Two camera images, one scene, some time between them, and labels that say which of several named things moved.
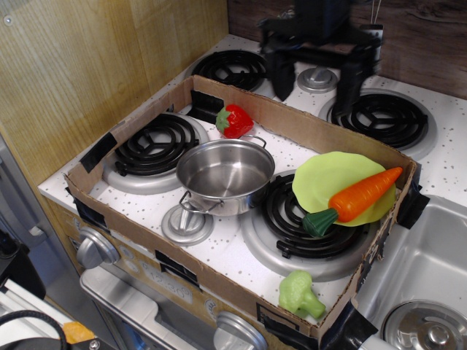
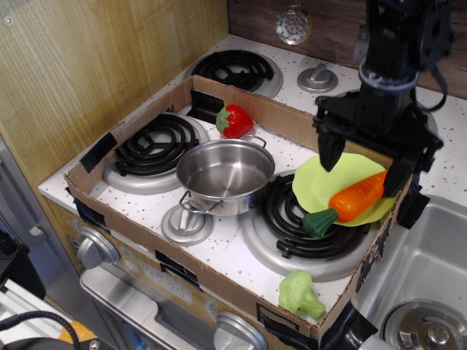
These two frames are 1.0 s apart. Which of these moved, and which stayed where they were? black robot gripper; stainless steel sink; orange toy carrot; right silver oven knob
Moved: black robot gripper
Stayed: orange toy carrot; right silver oven knob; stainless steel sink
